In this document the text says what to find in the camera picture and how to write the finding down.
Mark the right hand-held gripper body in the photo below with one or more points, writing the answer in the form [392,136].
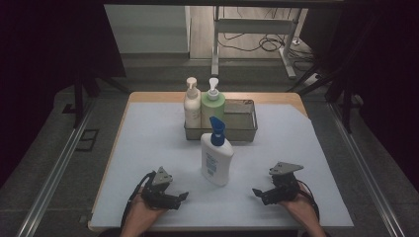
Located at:
[283,187]

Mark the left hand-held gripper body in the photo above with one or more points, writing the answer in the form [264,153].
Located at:
[158,187]

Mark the white bottle with blue pump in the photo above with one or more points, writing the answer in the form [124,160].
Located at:
[215,164]

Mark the cream pump bottle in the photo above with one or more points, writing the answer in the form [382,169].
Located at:
[192,112]

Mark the green pump bottle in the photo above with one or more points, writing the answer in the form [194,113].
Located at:
[212,107]

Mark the person's left hand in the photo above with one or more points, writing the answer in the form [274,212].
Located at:
[143,215]

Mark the person's right hand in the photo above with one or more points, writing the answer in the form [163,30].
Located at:
[303,210]

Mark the black floor plate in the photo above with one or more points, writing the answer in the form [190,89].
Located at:
[87,140]

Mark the black metal stand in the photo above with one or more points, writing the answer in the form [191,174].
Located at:
[346,105]
[78,98]

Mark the white power strip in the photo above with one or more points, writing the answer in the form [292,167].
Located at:
[295,41]

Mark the dark curtain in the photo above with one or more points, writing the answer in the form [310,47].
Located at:
[385,65]
[49,49]

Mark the metal floor rail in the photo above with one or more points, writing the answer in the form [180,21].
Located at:
[362,164]
[52,177]

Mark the white desk frame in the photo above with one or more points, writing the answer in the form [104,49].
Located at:
[253,25]

